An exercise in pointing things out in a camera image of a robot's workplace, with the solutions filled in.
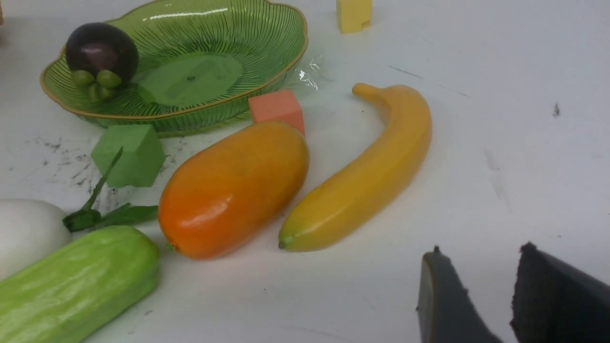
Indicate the green glass plate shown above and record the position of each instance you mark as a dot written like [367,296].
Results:
[200,61]

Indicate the yellow foam cube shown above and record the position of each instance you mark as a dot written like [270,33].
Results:
[353,15]

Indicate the orange mango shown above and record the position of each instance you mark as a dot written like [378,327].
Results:
[223,196]

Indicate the white eggplant with leaves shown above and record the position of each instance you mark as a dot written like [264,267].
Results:
[32,229]

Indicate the yellow banana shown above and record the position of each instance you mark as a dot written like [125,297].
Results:
[359,191]

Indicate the light green cucumber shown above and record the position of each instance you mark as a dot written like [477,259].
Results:
[73,292]

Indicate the green foam cube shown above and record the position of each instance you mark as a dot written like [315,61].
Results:
[142,155]

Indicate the orange foam cube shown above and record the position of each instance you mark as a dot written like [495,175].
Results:
[279,106]

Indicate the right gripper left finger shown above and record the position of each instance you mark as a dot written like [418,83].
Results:
[445,311]

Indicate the dark purple mangosteen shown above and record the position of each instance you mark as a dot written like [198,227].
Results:
[102,58]

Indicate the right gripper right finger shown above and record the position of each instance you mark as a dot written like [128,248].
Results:
[554,302]

